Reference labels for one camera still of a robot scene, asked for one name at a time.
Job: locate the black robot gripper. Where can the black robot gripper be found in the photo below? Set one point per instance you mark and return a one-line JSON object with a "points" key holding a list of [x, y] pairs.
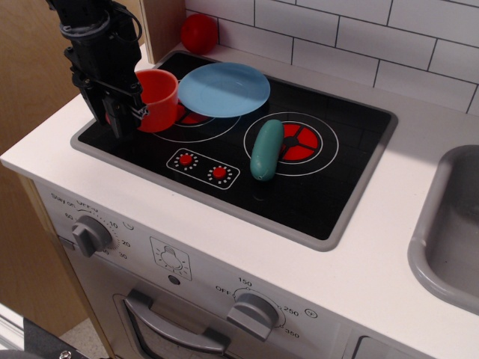
{"points": [[104, 49]]}

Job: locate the red plastic cup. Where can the red plastic cup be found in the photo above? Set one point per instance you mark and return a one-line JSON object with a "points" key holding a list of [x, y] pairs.
{"points": [[159, 91]]}

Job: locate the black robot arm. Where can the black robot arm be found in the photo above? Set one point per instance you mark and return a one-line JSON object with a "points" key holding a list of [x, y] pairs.
{"points": [[104, 51]]}

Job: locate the blue plastic plate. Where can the blue plastic plate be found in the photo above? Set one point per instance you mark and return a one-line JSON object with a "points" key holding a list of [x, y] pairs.
{"points": [[224, 90]]}

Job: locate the red left stove button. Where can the red left stove button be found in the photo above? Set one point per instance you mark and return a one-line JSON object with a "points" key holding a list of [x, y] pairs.
{"points": [[185, 160]]}

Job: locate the red stove button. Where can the red stove button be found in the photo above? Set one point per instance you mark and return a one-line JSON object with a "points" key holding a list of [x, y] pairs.
{"points": [[185, 160], [219, 173]]}

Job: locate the wooden side panel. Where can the wooden side panel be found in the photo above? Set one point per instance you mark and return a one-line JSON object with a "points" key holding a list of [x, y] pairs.
{"points": [[162, 23]]}

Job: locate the red toy tomato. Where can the red toy tomato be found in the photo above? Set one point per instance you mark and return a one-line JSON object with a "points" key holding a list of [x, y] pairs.
{"points": [[199, 34]]}

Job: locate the red right stove button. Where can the red right stove button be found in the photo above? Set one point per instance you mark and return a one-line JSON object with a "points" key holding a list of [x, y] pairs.
{"points": [[219, 173]]}

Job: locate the grey timer knob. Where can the grey timer knob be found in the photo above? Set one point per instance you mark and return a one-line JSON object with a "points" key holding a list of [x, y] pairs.
{"points": [[90, 235]]}

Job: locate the green toy cucumber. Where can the green toy cucumber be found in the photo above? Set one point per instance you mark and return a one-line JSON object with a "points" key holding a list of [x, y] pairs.
{"points": [[266, 150]]}

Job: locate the black toy stovetop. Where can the black toy stovetop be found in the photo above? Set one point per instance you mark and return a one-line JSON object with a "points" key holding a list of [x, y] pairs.
{"points": [[330, 151]]}

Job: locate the black equipment base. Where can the black equipment base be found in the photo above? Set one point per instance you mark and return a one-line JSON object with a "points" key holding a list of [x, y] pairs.
{"points": [[28, 340]]}

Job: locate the grey temperature knob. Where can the grey temperature knob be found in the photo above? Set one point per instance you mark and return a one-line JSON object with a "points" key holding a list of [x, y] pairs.
{"points": [[254, 315]]}

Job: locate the grey toy sink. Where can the grey toy sink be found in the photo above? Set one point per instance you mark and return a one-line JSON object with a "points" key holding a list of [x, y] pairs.
{"points": [[443, 251]]}

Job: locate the grey oven door handle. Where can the grey oven door handle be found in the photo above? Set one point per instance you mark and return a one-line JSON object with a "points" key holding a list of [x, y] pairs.
{"points": [[210, 342]]}

